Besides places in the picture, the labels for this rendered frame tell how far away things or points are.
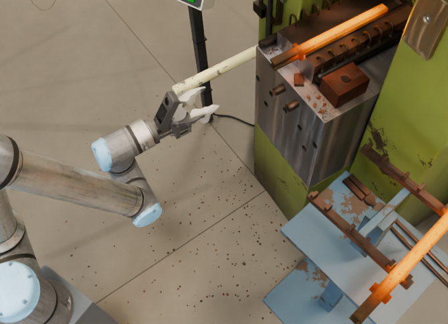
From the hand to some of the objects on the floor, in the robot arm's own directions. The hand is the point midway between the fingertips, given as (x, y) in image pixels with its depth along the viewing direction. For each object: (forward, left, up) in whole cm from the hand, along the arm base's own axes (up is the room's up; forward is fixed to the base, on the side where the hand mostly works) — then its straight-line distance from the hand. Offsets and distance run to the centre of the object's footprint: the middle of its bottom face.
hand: (209, 96), depth 137 cm
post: (+46, +43, -100) cm, 118 cm away
